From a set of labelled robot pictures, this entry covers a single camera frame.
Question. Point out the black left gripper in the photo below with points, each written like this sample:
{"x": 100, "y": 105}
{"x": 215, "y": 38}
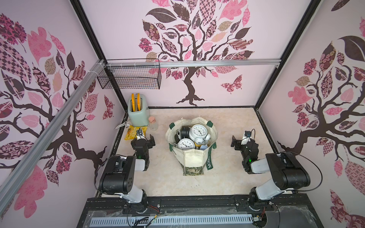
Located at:
{"x": 151, "y": 142}

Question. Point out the large white twin bell clock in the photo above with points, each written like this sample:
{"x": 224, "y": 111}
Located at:
{"x": 186, "y": 144}

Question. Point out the canvas tote bag green handles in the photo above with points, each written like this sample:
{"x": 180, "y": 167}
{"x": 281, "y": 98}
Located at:
{"x": 194, "y": 161}

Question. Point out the light blue square clock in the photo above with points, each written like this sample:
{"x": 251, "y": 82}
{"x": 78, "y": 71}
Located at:
{"x": 204, "y": 147}

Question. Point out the black twin bell clock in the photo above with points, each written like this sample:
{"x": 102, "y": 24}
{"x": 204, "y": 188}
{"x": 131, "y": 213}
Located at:
{"x": 182, "y": 133}

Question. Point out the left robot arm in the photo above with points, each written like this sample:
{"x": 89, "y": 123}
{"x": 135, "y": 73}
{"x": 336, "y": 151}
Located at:
{"x": 118, "y": 175}

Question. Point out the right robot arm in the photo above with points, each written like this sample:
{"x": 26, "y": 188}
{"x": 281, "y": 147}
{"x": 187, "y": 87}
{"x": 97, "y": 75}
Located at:
{"x": 287, "y": 173}

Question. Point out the yellow corn chips bag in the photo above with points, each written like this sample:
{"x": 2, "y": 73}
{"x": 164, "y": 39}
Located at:
{"x": 132, "y": 131}

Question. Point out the glass bottle pink cap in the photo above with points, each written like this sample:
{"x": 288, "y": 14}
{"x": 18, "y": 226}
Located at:
{"x": 153, "y": 125}

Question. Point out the mint green toaster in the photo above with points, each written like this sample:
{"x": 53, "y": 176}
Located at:
{"x": 139, "y": 118}

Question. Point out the yellow toast slice right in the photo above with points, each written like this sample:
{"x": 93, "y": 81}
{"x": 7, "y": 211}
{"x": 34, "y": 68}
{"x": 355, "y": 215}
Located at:
{"x": 139, "y": 102}

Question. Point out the yellow toast slice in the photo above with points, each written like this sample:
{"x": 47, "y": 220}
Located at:
{"x": 133, "y": 108}
{"x": 139, "y": 102}

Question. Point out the yellow toast slice left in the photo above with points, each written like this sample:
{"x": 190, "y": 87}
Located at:
{"x": 133, "y": 108}

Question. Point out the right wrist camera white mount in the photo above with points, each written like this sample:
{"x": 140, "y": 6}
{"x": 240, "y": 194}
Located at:
{"x": 246, "y": 137}

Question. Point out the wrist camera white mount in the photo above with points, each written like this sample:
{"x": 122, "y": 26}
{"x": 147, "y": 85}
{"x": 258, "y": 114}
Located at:
{"x": 246, "y": 137}
{"x": 139, "y": 134}

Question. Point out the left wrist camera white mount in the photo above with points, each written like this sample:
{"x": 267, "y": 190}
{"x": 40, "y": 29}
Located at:
{"x": 139, "y": 134}

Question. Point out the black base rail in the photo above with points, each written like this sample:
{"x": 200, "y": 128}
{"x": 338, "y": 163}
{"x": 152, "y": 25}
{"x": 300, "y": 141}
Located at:
{"x": 175, "y": 204}

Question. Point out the black wire basket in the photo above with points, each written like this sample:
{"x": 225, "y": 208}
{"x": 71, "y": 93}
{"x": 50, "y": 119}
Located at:
{"x": 131, "y": 74}

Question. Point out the white vented cable duct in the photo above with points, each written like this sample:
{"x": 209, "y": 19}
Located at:
{"x": 169, "y": 221}

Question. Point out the aluminium frame rail back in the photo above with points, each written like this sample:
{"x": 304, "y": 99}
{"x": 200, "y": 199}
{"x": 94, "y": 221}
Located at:
{"x": 209, "y": 63}

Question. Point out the aluminium frame rail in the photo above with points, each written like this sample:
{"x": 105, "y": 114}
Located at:
{"x": 209, "y": 63}
{"x": 21, "y": 172}

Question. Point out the aluminium frame rail left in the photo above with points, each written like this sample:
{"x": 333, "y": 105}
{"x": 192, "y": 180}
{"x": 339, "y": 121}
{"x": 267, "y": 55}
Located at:
{"x": 21, "y": 172}

